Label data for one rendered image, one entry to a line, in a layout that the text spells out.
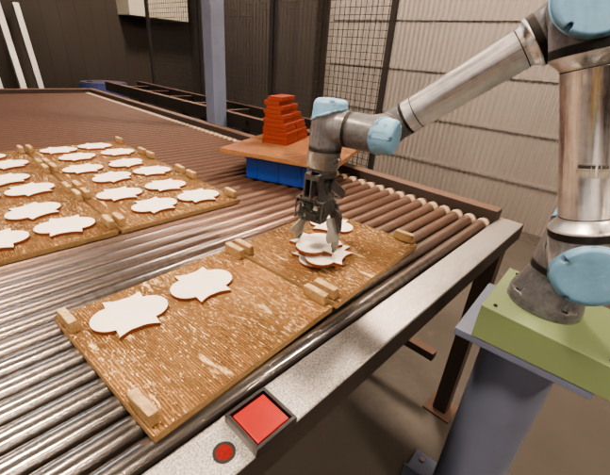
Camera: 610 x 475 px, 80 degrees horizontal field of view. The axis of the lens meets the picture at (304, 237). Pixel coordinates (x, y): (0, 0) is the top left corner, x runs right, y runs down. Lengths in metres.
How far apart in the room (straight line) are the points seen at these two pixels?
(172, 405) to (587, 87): 0.77
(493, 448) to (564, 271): 0.59
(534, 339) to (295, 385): 0.50
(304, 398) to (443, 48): 3.92
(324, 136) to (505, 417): 0.80
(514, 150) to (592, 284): 3.36
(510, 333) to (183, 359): 0.65
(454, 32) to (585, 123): 3.57
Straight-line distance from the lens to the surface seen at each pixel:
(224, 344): 0.70
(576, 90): 0.72
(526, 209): 4.15
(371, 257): 1.00
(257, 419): 0.60
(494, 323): 0.90
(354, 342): 0.75
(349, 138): 0.79
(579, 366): 0.91
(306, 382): 0.67
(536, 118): 4.02
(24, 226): 1.26
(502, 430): 1.14
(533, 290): 0.93
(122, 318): 0.78
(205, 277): 0.86
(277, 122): 1.70
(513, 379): 1.03
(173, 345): 0.71
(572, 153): 0.73
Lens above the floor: 1.41
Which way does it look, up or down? 26 degrees down
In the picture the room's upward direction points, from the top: 4 degrees clockwise
